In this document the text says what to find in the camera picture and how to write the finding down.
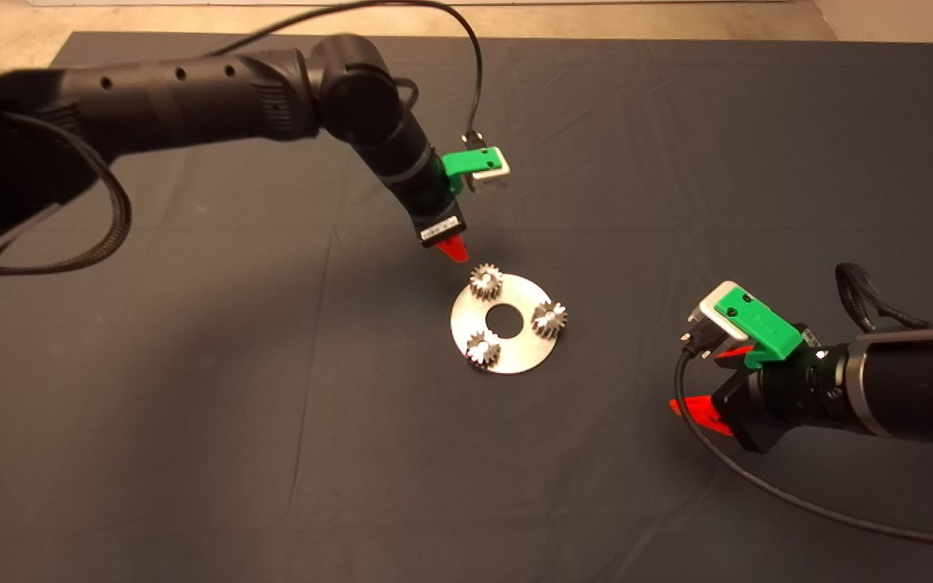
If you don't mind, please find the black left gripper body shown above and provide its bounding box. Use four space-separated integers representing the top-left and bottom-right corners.
410 198 467 249

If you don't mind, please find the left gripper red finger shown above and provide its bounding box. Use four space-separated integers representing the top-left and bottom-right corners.
434 235 471 265

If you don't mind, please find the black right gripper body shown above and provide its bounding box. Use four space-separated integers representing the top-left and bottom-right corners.
714 368 785 454

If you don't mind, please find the small steel planetary gear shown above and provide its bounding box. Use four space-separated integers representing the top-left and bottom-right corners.
531 300 569 338
468 264 504 301
466 330 503 370

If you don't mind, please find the round metal carrier plate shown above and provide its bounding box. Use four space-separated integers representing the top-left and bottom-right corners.
450 274 560 376

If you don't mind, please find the dark grey table cloth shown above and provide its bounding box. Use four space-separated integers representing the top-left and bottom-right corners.
0 31 933 583

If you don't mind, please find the green right camera mount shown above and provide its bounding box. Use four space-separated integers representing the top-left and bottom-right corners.
714 290 806 371

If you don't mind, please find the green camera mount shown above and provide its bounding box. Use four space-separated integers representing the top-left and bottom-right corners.
714 290 806 371
441 147 505 195

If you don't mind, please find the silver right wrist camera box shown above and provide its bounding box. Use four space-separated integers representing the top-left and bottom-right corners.
680 281 747 359

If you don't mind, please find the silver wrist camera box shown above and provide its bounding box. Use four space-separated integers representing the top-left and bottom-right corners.
680 281 747 359
466 147 512 194

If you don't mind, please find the green left camera mount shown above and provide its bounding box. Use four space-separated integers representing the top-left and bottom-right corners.
441 147 505 195

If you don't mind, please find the smooth black right camera cable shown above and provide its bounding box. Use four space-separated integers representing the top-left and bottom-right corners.
673 348 933 553

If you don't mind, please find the smooth black camera cable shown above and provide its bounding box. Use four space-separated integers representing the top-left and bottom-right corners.
207 0 486 148
673 348 933 553

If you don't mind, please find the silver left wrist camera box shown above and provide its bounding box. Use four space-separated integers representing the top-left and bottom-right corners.
466 147 512 194

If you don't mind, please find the braided right wrist cable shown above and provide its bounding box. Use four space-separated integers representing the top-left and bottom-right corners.
833 262 931 333

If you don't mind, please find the smooth black left camera cable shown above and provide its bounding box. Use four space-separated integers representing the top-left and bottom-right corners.
207 0 486 148

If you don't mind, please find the thick braided left arm cable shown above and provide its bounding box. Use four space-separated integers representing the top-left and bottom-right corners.
0 112 133 278

